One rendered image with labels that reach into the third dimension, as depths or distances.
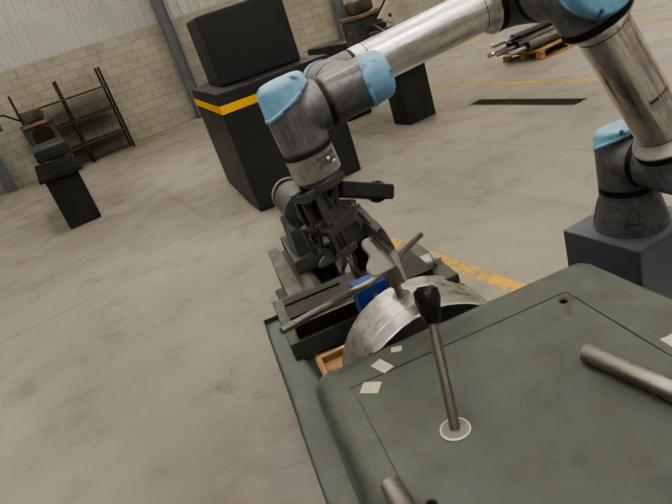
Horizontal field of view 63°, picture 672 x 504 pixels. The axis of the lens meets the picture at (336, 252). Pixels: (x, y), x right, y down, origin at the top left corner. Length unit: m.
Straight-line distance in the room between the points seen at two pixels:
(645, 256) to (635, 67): 0.41
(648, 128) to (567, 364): 0.52
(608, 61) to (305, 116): 0.51
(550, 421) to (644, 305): 0.24
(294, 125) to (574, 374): 0.48
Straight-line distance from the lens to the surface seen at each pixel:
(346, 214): 0.84
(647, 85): 1.08
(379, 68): 0.82
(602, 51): 1.03
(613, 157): 1.27
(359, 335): 0.99
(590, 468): 0.63
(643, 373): 0.70
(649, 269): 1.31
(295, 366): 2.17
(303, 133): 0.79
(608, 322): 0.81
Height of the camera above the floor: 1.73
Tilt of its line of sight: 24 degrees down
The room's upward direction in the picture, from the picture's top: 19 degrees counter-clockwise
